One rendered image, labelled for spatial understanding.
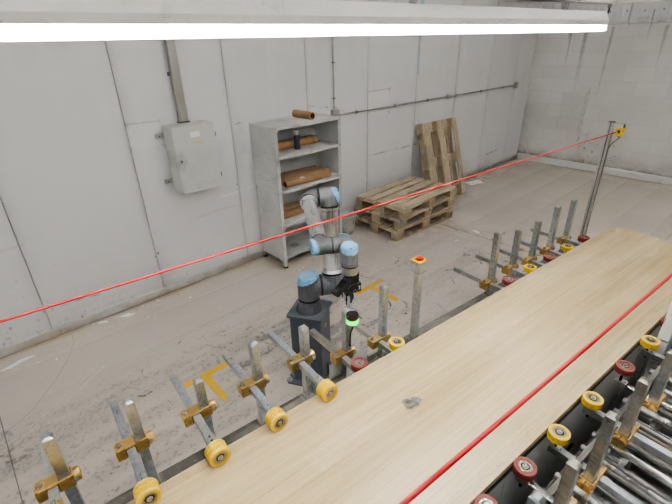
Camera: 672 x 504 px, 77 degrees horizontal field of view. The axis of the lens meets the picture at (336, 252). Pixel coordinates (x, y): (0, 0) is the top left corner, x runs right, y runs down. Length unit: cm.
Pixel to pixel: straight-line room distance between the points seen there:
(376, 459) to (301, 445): 29
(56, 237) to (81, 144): 80
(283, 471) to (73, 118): 319
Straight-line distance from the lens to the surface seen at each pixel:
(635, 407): 206
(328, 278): 286
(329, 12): 121
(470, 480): 175
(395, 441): 180
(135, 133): 419
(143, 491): 171
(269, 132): 436
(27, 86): 399
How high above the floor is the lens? 229
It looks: 27 degrees down
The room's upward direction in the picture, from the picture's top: 1 degrees counter-clockwise
